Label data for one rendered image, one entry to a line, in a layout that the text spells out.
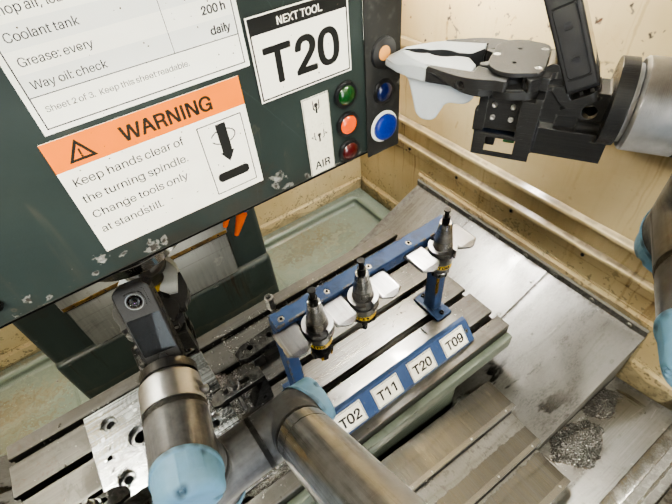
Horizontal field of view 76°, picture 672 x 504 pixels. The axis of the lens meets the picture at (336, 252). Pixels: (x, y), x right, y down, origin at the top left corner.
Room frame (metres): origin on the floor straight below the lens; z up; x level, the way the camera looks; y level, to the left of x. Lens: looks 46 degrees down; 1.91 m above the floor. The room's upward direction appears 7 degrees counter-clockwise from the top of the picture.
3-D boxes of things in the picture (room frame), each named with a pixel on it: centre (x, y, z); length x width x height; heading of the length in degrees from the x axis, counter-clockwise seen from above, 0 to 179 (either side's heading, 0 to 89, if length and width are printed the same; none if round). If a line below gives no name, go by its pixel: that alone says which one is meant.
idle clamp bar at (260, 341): (0.67, 0.17, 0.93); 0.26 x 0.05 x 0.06; 125
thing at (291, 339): (0.46, 0.10, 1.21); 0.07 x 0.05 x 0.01; 30
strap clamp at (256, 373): (0.49, 0.26, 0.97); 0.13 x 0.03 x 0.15; 120
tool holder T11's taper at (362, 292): (0.54, -0.04, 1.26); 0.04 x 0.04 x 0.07
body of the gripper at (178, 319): (0.34, 0.25, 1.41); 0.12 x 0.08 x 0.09; 19
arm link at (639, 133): (0.32, -0.28, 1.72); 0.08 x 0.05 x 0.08; 150
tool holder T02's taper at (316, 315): (0.49, 0.05, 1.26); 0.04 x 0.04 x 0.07
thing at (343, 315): (0.51, 0.00, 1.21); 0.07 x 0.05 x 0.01; 30
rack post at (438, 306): (0.73, -0.25, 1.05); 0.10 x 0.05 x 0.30; 30
